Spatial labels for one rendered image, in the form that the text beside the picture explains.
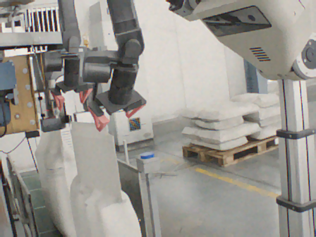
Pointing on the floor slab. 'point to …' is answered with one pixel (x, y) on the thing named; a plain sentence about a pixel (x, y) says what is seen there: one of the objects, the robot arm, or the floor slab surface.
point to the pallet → (205, 155)
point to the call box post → (153, 204)
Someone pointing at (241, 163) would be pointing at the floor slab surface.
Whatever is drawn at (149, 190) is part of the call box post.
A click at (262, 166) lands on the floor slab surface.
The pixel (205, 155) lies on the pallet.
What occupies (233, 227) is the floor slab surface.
